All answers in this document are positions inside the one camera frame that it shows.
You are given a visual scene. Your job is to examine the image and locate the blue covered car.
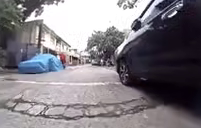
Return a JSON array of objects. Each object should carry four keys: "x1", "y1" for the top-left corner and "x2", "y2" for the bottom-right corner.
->
[{"x1": 17, "y1": 53, "x2": 65, "y2": 75}]

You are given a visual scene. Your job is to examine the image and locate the overhanging tree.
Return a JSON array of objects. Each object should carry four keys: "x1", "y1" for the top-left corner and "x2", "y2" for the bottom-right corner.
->
[{"x1": 0, "y1": 0, "x2": 65, "y2": 31}]

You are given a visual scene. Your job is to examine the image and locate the grey two-storey building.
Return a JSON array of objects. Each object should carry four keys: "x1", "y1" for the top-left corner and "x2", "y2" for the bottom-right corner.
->
[{"x1": 0, "y1": 19, "x2": 72, "y2": 69}]

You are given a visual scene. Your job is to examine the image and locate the red vehicle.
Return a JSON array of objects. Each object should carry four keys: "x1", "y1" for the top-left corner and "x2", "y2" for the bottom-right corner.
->
[{"x1": 58, "y1": 53, "x2": 68, "y2": 69}]

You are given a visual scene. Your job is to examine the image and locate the grey concrete road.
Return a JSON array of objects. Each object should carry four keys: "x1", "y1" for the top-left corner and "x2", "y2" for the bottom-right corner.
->
[{"x1": 0, "y1": 63, "x2": 201, "y2": 128}]

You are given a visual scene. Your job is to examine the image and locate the large green tree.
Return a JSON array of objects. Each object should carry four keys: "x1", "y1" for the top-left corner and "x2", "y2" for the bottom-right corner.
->
[{"x1": 86, "y1": 25, "x2": 126, "y2": 63}]

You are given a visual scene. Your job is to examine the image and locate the dark car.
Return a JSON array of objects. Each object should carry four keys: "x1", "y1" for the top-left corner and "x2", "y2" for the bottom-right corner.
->
[{"x1": 113, "y1": 0, "x2": 201, "y2": 88}]

